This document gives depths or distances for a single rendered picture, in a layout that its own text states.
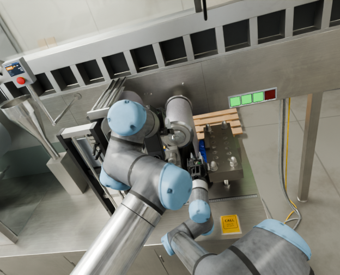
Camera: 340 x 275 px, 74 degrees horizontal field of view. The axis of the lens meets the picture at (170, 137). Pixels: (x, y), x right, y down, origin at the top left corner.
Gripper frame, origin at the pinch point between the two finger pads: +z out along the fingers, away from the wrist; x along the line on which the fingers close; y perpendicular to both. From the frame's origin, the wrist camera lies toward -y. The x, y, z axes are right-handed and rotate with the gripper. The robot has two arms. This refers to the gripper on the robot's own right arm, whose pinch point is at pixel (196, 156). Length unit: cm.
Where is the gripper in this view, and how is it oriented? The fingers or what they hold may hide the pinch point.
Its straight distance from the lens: 110.5
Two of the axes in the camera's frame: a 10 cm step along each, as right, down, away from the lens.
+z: 0.6, -5.9, 8.1
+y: -2.5, -7.9, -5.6
